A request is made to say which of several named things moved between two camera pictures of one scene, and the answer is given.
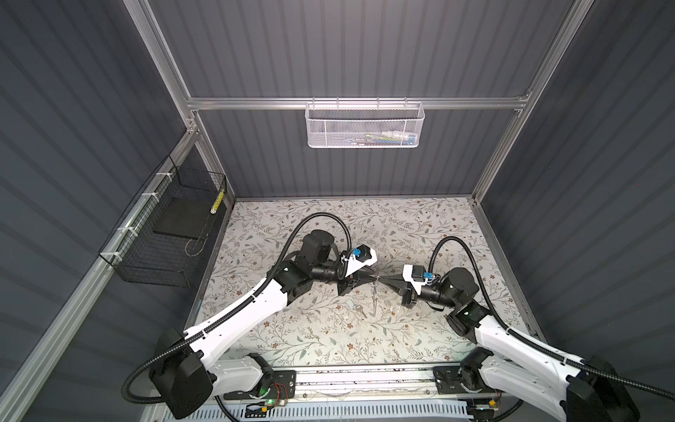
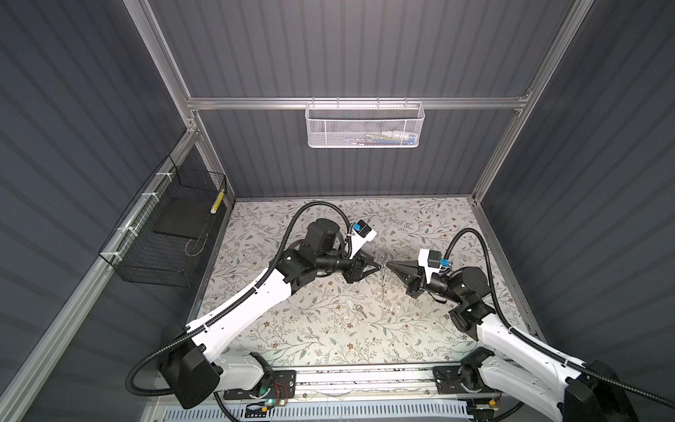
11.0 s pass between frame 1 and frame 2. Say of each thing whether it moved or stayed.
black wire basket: stayed
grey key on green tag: stayed
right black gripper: moved
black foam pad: stayed
